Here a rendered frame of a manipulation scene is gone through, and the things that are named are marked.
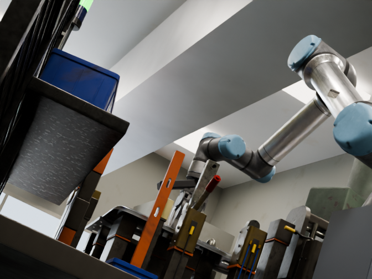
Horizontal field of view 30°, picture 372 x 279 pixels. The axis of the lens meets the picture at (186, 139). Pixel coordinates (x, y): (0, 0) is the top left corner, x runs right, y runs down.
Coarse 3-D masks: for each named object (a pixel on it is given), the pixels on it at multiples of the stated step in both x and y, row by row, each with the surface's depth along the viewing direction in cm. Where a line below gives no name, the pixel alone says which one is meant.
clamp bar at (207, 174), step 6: (210, 162) 200; (204, 168) 201; (210, 168) 200; (216, 168) 200; (204, 174) 199; (210, 174) 200; (204, 180) 199; (198, 186) 198; (204, 186) 199; (198, 192) 198; (192, 198) 198; (198, 198) 198; (192, 204) 197; (198, 210) 198
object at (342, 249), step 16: (352, 208) 163; (368, 208) 157; (336, 224) 165; (352, 224) 159; (368, 224) 154; (336, 240) 162; (352, 240) 156; (368, 240) 151; (320, 256) 164; (336, 256) 159; (352, 256) 153; (368, 256) 148; (320, 272) 161; (336, 272) 156; (352, 272) 151; (368, 272) 146
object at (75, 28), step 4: (76, 20) 282; (72, 24) 283; (76, 24) 282; (80, 24) 284; (72, 28) 284; (76, 28) 284; (68, 32) 282; (68, 36) 282; (64, 40) 281; (64, 44) 281
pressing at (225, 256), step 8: (112, 208) 200; (120, 208) 196; (128, 208) 196; (104, 216) 214; (112, 216) 212; (120, 216) 208; (128, 216) 204; (136, 216) 201; (144, 216) 197; (112, 224) 216; (144, 224) 206; (136, 232) 218; (160, 232) 209; (168, 232) 205; (200, 240) 201; (200, 248) 208; (208, 248) 201; (216, 248) 202; (216, 256) 210; (224, 256) 202; (216, 264) 219; (224, 264) 215; (224, 272) 223
